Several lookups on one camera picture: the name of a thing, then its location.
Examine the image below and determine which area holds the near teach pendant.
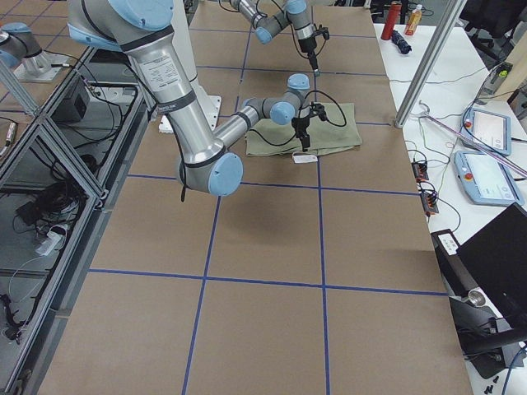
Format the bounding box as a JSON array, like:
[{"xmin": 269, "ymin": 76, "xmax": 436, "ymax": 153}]
[{"xmin": 454, "ymin": 151, "xmax": 525, "ymax": 207}]

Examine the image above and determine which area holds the aluminium frame post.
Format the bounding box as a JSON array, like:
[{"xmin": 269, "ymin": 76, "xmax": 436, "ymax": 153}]
[{"xmin": 394, "ymin": 0, "xmax": 467, "ymax": 128}]

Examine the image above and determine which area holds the red cylinder bottle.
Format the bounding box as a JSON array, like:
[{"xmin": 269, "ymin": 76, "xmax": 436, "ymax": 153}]
[{"xmin": 380, "ymin": 1, "xmax": 402, "ymax": 40}]

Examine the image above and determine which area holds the white shirt price tag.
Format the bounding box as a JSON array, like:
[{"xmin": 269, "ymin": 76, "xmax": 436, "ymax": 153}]
[{"xmin": 291, "ymin": 152, "xmax": 319, "ymax": 164}]

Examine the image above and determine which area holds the olive green long-sleeve shirt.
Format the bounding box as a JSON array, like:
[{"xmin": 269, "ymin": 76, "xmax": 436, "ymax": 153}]
[{"xmin": 245, "ymin": 102, "xmax": 363, "ymax": 157}]

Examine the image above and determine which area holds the black labelled box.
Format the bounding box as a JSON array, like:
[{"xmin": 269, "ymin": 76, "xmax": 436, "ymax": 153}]
[{"xmin": 431, "ymin": 229, "xmax": 487, "ymax": 307}]

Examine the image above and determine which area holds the orange drink bottle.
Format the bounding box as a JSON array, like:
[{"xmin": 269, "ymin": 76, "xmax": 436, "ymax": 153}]
[{"xmin": 404, "ymin": 4, "xmax": 422, "ymax": 36}]

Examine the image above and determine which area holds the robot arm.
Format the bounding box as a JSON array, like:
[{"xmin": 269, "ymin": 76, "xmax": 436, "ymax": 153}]
[
  {"xmin": 229, "ymin": 0, "xmax": 329, "ymax": 76},
  {"xmin": 68, "ymin": 1, "xmax": 310, "ymax": 196}
]

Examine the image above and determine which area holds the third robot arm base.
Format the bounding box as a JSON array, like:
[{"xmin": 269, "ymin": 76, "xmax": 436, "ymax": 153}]
[{"xmin": 1, "ymin": 22, "xmax": 58, "ymax": 82}]

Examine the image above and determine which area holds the teach pendant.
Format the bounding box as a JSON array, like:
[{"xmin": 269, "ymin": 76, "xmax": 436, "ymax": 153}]
[
  {"xmin": 460, "ymin": 108, "xmax": 511, "ymax": 156},
  {"xmin": 454, "ymin": 151, "xmax": 525, "ymax": 207}
]

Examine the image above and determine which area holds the orange connector board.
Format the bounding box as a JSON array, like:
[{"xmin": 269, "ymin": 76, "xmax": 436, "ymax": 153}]
[
  {"xmin": 412, "ymin": 161, "xmax": 429, "ymax": 183},
  {"xmin": 420, "ymin": 189, "xmax": 439, "ymax": 217}
]

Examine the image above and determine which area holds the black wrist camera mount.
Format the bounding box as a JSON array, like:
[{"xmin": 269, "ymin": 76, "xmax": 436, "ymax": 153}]
[
  {"xmin": 309, "ymin": 102, "xmax": 328, "ymax": 122},
  {"xmin": 314, "ymin": 25, "xmax": 330, "ymax": 41}
]

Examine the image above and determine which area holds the black monitor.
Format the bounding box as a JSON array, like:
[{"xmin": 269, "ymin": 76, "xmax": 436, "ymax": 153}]
[{"xmin": 457, "ymin": 203, "xmax": 526, "ymax": 328}]

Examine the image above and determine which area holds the orange connector board far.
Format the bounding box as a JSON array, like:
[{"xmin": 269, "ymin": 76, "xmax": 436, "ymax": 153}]
[{"xmin": 412, "ymin": 161, "xmax": 429, "ymax": 183}]

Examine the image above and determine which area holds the folded dark blue umbrella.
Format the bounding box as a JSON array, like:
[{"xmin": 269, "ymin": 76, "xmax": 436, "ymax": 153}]
[{"xmin": 391, "ymin": 30, "xmax": 412, "ymax": 55}]

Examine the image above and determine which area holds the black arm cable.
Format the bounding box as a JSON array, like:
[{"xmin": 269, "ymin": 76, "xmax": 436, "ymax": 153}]
[{"xmin": 250, "ymin": 89, "xmax": 347, "ymax": 147}]

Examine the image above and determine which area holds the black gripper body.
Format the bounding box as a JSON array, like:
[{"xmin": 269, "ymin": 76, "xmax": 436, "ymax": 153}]
[
  {"xmin": 298, "ymin": 36, "xmax": 317, "ymax": 57},
  {"xmin": 291, "ymin": 116, "xmax": 310, "ymax": 138}
]

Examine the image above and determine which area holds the far teach pendant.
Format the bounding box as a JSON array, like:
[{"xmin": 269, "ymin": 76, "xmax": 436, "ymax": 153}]
[{"xmin": 460, "ymin": 108, "xmax": 511, "ymax": 156}]

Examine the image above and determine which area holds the orange connector board near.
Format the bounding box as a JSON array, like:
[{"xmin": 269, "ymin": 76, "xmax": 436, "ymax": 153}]
[{"xmin": 420, "ymin": 189, "xmax": 439, "ymax": 217}]

